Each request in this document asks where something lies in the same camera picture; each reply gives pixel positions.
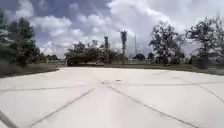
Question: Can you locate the group of dark trees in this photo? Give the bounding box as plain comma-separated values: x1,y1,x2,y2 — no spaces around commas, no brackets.
0,9,48,68

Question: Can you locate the grass strip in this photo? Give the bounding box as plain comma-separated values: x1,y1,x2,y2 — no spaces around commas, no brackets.
0,62,63,79
105,62,224,77

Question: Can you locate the thin pole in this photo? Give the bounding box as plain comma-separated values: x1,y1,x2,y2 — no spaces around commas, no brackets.
134,33,138,63

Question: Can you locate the pale concrete path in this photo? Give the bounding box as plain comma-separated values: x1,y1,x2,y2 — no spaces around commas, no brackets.
0,66,224,128

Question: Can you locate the tall palm tree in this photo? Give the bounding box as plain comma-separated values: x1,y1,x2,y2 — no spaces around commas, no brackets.
119,29,129,66

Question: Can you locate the clump of trees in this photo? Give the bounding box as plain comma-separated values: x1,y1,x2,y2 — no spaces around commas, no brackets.
64,39,122,67

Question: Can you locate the short palm tree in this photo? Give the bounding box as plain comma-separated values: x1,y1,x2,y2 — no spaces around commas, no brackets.
103,35,110,64

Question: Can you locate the sparse tree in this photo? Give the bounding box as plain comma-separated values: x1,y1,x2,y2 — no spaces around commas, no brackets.
148,20,186,67
184,14,224,70

